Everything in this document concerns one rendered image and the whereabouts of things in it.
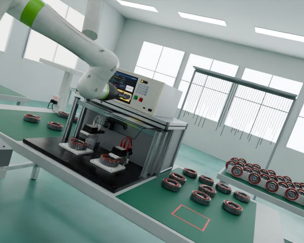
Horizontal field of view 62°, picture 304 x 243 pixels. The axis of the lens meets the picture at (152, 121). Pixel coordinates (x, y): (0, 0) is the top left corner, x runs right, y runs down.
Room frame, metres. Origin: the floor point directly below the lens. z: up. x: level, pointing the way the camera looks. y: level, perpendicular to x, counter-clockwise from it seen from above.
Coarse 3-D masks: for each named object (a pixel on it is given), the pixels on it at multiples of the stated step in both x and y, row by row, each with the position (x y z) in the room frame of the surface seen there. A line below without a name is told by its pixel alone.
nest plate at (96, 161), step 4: (92, 160) 1.37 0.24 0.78; (96, 160) 1.39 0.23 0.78; (96, 164) 1.35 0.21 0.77; (100, 164) 1.34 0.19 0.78; (120, 164) 1.45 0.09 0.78; (104, 168) 1.32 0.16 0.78; (108, 168) 1.33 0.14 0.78; (112, 168) 1.35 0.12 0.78; (116, 168) 1.37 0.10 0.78; (120, 168) 1.39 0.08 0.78; (124, 168) 1.44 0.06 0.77; (112, 172) 1.32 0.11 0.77
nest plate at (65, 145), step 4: (60, 144) 1.45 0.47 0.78; (64, 144) 1.47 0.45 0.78; (68, 148) 1.43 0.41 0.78; (72, 148) 1.45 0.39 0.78; (88, 148) 1.55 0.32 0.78; (72, 152) 1.41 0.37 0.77; (76, 152) 1.40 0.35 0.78; (80, 152) 1.42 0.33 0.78; (84, 152) 1.46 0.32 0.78; (88, 152) 1.49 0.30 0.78; (92, 152) 1.53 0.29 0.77
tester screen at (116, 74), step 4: (116, 72) 1.61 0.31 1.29; (112, 76) 1.62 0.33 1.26; (116, 76) 1.61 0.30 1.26; (120, 76) 1.59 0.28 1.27; (124, 76) 1.58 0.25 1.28; (128, 76) 1.57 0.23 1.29; (112, 80) 1.61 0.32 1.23; (116, 80) 1.60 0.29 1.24; (120, 80) 1.59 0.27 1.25; (124, 80) 1.58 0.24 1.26; (128, 80) 1.57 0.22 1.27; (132, 80) 1.56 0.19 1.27; (136, 80) 1.55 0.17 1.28; (116, 84) 1.60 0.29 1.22; (128, 84) 1.57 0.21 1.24; (132, 84) 1.56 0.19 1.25; (120, 88) 1.58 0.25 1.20; (128, 92) 1.56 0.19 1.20; (132, 92) 1.55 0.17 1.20; (124, 100) 1.56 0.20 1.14
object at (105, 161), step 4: (100, 156) 1.38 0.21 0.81; (104, 156) 1.39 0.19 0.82; (108, 156) 1.43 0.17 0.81; (100, 160) 1.37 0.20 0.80; (104, 160) 1.35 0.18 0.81; (108, 160) 1.35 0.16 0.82; (112, 160) 1.43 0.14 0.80; (116, 160) 1.39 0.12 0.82; (104, 164) 1.36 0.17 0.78; (108, 164) 1.35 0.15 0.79; (112, 164) 1.36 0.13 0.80; (116, 164) 1.38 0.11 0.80
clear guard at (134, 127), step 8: (104, 120) 1.29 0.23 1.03; (120, 120) 1.29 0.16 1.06; (128, 120) 1.34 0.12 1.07; (112, 128) 1.25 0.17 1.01; (120, 128) 1.25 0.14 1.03; (128, 128) 1.24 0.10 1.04; (136, 128) 1.24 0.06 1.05; (144, 128) 1.26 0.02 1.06; (152, 128) 1.36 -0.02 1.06; (160, 128) 1.46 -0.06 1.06; (128, 136) 1.20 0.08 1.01; (136, 136) 1.21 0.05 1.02
